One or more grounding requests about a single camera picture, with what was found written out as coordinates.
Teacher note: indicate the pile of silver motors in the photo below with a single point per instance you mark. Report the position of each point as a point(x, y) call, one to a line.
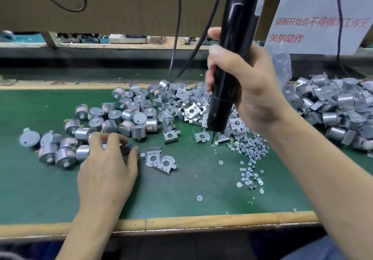
point(93, 131)

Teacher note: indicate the black electric screwdriver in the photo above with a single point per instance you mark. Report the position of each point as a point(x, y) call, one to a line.
point(245, 6)

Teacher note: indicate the person's right hand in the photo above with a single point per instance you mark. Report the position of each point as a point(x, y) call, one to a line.
point(259, 93)

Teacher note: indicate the person's right forearm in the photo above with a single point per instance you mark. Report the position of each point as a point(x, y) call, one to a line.
point(326, 192)

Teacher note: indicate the person's left forearm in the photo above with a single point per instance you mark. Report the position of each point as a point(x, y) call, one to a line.
point(87, 239)

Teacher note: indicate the grey blue trousers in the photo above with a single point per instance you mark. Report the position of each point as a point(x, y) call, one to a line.
point(312, 251)

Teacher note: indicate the person's left hand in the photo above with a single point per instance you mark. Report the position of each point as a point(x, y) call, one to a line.
point(105, 184)

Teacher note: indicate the pile of assembled motors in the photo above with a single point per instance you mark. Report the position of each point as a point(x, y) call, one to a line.
point(338, 108)

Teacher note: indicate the small clear plastic bag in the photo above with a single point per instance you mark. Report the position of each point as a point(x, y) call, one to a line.
point(282, 64)

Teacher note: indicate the green bench mat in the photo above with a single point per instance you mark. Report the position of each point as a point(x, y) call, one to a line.
point(23, 201)

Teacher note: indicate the brown back panel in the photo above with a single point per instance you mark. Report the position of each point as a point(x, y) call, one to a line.
point(128, 6)

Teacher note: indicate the scatter of small silver screws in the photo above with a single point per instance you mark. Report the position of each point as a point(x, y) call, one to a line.
point(250, 152)

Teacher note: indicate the pile of metal brackets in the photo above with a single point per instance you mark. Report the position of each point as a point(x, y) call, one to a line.
point(186, 102)

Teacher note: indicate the white paper sign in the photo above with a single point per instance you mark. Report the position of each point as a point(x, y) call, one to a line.
point(326, 17)

